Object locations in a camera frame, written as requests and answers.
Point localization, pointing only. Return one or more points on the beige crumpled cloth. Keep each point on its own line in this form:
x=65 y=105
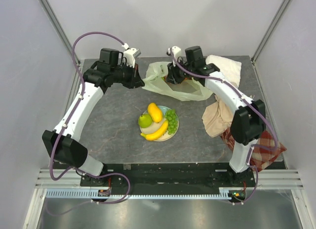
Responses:
x=217 y=118

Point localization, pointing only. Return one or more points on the light green plastic bag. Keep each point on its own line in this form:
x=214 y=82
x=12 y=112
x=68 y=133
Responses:
x=188 y=90

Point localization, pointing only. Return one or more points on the red plaid cloth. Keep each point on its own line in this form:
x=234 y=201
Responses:
x=260 y=157

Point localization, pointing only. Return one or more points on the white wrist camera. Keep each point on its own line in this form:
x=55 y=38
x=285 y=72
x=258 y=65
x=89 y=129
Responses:
x=130 y=54
x=175 y=53

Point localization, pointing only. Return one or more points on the yellow fake mango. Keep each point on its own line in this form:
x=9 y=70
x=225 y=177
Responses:
x=155 y=112

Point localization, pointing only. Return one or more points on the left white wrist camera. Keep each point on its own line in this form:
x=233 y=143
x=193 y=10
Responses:
x=130 y=54

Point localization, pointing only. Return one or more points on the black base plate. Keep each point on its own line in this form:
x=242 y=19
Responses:
x=171 y=178

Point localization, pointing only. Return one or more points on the light blue cable duct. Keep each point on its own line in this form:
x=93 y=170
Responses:
x=104 y=194

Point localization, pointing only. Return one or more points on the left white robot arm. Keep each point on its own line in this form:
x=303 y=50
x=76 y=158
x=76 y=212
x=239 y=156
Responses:
x=62 y=143

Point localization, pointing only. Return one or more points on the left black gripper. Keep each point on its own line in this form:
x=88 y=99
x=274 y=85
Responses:
x=136 y=80

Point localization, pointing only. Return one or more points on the green fake apple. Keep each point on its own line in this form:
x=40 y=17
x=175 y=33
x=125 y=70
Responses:
x=145 y=120

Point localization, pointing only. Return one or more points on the yellow fake banana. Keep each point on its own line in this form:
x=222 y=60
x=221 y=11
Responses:
x=160 y=132

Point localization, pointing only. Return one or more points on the white folded towel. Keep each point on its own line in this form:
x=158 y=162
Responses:
x=231 y=69

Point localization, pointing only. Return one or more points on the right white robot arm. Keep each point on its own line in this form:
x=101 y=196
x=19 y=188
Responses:
x=248 y=122

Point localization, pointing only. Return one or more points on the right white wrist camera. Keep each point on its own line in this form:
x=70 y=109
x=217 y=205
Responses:
x=175 y=53

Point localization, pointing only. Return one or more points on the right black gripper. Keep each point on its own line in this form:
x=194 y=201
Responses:
x=173 y=76

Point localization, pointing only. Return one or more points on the green fake grapes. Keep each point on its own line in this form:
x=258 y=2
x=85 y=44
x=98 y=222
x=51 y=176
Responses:
x=172 y=118

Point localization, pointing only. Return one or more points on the beige and blue plate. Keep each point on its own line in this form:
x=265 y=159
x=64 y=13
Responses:
x=155 y=126

